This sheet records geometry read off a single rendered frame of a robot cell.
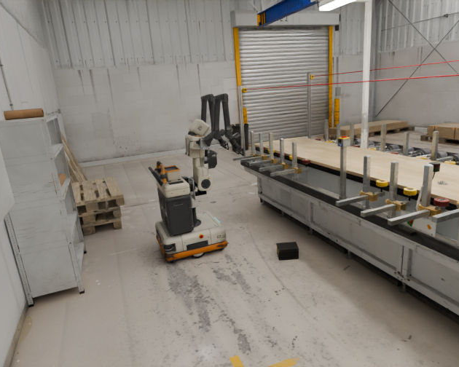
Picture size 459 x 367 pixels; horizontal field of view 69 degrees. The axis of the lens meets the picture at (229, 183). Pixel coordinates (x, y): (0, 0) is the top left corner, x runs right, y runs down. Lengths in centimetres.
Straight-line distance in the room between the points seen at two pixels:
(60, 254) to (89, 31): 700
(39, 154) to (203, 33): 755
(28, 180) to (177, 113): 690
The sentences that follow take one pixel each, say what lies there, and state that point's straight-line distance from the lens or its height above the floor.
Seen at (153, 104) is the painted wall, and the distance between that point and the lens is 944.
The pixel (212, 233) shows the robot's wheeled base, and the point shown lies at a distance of 348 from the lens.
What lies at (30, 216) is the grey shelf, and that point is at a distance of 315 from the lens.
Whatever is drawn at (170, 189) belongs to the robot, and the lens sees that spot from 325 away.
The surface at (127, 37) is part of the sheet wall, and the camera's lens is 951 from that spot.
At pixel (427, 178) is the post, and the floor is 106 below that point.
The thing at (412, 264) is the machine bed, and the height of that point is 27.
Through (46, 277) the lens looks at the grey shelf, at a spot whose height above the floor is 23.
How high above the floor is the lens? 166
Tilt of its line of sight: 16 degrees down
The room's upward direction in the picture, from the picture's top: 5 degrees counter-clockwise
